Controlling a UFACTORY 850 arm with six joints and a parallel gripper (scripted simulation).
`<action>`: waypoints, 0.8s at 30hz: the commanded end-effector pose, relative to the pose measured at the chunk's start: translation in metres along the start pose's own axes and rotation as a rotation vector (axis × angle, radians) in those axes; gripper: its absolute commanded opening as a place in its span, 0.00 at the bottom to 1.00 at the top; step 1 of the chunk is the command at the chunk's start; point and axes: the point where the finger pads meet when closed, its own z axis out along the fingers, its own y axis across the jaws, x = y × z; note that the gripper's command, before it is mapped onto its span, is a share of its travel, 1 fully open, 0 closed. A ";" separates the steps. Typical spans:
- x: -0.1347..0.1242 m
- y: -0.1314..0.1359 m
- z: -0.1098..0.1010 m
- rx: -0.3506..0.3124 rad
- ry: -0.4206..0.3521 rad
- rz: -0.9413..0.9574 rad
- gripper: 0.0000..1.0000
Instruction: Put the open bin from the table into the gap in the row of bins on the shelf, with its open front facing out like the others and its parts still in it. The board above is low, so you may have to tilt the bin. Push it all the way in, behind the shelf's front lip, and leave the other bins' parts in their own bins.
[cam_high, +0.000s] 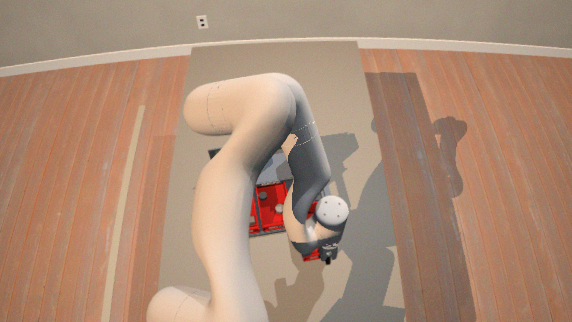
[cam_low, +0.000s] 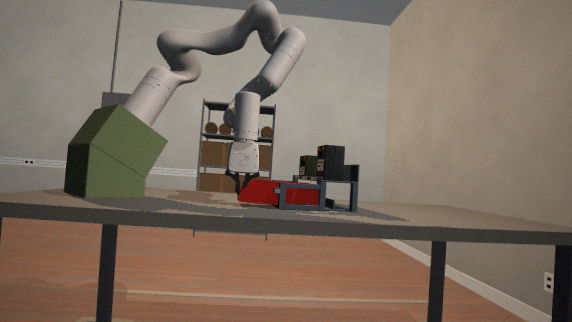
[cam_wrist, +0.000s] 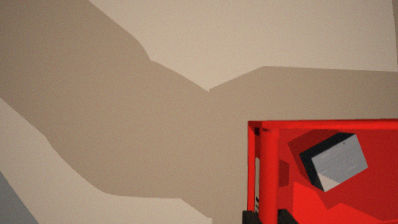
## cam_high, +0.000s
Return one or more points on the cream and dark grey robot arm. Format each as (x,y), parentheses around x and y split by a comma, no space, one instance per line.
(265,114)

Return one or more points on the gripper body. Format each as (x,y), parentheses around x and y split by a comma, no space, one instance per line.
(333,251)

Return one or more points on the red open-front bin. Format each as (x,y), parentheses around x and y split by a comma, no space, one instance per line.
(252,228)
(276,194)
(314,253)

